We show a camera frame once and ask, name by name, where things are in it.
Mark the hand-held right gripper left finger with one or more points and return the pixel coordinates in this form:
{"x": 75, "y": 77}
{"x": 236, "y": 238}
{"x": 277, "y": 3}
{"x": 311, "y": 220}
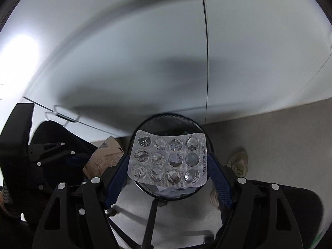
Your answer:
{"x": 116, "y": 184}

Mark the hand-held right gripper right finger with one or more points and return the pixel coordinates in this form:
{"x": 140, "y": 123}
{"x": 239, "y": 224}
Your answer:
{"x": 221, "y": 184}

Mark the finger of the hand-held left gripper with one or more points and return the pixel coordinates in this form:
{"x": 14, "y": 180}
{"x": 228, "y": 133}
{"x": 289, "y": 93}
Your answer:
{"x": 51, "y": 155}

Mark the silver pill blister pack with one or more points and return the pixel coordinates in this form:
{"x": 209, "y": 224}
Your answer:
{"x": 167, "y": 158}

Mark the black mesh trash bin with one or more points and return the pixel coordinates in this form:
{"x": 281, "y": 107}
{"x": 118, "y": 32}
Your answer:
{"x": 168, "y": 122}

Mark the person's left forearm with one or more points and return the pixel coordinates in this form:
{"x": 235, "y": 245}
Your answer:
{"x": 3, "y": 198}

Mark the beige shoe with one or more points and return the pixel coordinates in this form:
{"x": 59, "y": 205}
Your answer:
{"x": 214, "y": 198}
{"x": 238, "y": 160}

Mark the cardboard box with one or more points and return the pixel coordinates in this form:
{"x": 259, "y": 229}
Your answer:
{"x": 109, "y": 147}

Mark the grey swivel chair base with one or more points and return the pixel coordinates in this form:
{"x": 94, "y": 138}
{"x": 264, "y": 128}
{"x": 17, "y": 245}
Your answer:
{"x": 150, "y": 225}

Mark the white kitchen cabinet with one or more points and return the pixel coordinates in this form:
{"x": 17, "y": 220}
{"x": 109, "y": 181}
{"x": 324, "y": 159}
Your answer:
{"x": 155, "y": 44}

